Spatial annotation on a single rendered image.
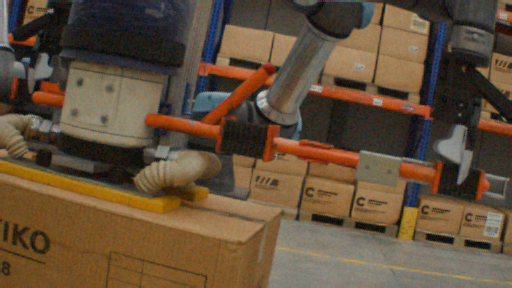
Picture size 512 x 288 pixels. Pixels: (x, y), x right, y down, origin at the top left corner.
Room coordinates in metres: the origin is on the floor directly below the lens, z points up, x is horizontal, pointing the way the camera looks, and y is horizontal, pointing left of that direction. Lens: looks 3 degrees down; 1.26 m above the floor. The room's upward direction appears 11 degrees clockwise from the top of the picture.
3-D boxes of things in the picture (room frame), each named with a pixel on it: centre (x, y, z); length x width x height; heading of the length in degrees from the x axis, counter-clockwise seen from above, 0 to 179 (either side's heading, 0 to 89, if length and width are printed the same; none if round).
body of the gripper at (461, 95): (1.11, -0.31, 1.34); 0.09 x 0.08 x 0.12; 81
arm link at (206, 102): (1.76, 0.10, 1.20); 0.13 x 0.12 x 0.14; 114
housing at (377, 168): (1.12, -0.20, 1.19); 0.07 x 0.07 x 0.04; 81
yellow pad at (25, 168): (1.11, 0.28, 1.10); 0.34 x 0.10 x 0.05; 81
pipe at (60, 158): (1.20, 0.26, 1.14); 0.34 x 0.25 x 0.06; 81
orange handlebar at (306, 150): (1.29, 0.05, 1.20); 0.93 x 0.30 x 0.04; 81
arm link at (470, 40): (1.11, -0.32, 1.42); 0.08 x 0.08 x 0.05
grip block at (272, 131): (1.16, 0.01, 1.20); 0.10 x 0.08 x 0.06; 171
